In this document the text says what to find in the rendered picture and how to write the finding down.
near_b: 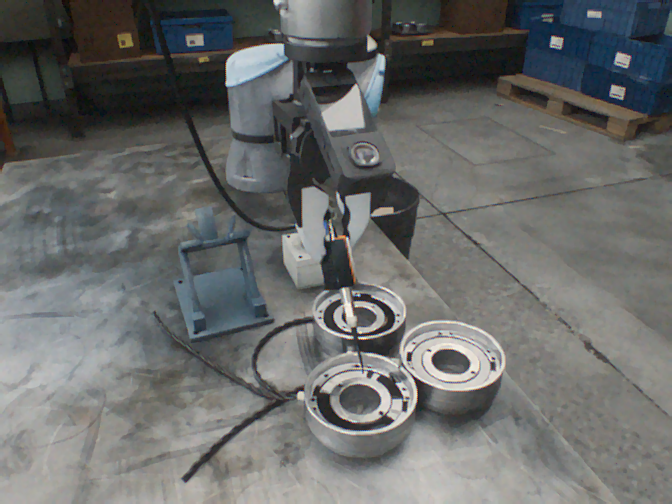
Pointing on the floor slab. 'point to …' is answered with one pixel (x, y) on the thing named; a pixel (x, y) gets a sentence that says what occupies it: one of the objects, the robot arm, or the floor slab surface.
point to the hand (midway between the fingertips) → (335, 253)
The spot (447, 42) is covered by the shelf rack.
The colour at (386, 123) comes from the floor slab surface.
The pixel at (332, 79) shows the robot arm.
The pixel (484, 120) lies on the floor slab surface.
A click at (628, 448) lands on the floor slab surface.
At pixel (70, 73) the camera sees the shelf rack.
